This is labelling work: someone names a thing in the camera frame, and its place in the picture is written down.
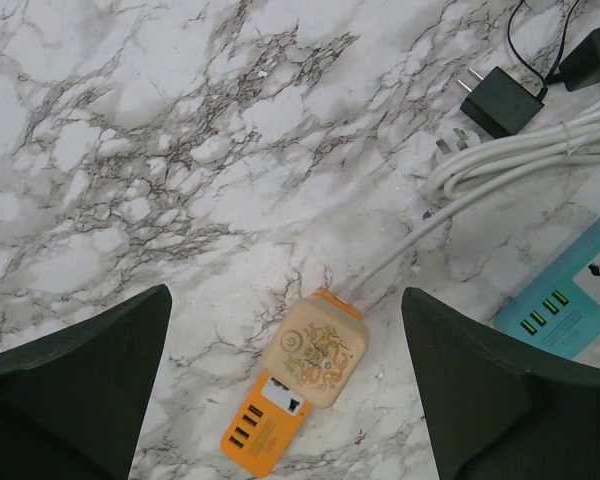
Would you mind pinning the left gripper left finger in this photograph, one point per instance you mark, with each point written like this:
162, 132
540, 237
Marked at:
72, 403

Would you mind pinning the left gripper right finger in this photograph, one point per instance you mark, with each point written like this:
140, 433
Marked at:
498, 408

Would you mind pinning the teal power strip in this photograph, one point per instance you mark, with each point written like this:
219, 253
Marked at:
559, 311

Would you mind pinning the orange power strip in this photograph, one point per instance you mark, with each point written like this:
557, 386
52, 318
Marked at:
264, 426

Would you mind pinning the beige cube socket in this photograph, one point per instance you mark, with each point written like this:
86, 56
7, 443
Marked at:
317, 347

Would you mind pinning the black power adapter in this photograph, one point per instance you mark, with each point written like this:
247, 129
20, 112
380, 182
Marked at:
499, 104

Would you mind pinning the black plug adapter with cable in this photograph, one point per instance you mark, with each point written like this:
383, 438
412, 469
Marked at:
579, 69

